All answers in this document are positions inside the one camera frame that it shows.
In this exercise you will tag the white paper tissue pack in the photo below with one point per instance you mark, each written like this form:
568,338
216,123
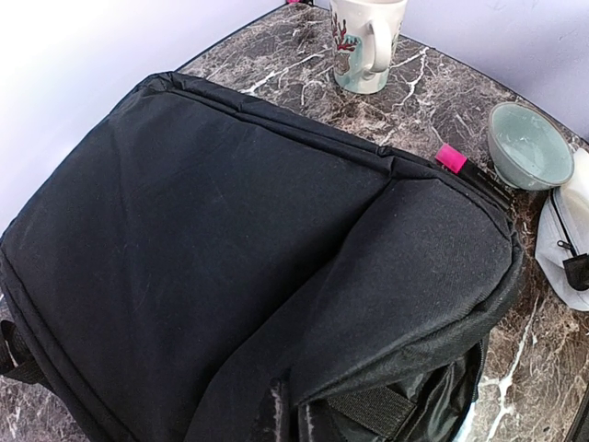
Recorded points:
562,237

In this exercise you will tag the black marker pink cap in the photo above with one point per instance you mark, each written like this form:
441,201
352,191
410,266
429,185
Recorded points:
468,171

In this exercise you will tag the pale green ceramic bowl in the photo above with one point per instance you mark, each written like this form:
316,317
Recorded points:
528,152

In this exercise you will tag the black student backpack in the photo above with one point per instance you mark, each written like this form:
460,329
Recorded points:
206,266

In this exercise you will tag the white ceramic mug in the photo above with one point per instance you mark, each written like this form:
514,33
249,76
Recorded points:
365,36

